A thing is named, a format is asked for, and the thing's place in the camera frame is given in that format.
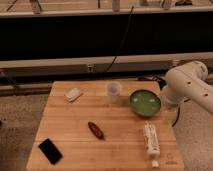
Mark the red pepper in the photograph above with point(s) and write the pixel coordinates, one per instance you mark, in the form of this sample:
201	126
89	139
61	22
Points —
96	130

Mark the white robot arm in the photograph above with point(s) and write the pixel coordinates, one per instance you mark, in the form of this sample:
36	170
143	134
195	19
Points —
188	81

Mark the white sponge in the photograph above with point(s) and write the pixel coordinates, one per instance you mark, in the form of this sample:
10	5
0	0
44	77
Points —
73	94

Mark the clear plastic cup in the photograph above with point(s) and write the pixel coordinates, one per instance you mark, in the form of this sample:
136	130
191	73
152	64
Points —
113	90

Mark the green bowl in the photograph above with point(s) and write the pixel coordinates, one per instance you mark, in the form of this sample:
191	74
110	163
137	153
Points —
144	103

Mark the wooden cutting board table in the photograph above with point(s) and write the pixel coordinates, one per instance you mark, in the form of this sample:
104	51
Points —
122	149

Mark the white tube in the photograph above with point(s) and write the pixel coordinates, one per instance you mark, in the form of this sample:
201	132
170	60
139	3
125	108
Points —
151	144

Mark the black smartphone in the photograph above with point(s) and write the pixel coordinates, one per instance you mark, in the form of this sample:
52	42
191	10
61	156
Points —
50	151

